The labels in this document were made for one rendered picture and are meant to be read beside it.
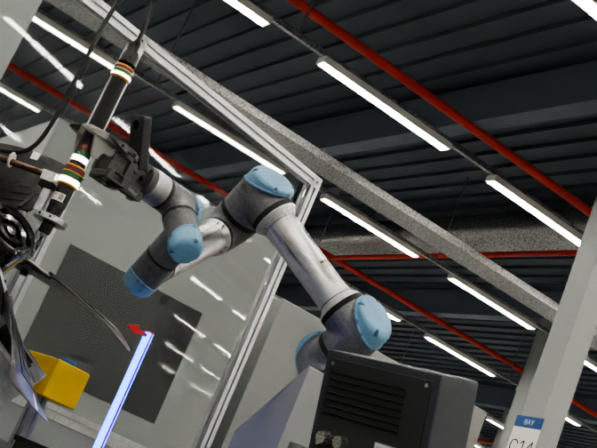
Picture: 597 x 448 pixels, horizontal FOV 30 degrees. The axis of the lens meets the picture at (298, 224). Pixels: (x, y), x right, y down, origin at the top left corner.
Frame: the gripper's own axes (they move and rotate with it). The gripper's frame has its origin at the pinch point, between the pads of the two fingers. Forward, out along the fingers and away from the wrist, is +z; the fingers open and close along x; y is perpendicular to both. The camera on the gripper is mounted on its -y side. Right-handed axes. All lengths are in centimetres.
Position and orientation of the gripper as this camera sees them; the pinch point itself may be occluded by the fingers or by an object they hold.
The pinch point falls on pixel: (83, 124)
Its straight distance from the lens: 232.6
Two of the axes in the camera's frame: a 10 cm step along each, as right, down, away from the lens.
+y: -3.8, 8.8, -2.8
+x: -7.0, -0.8, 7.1
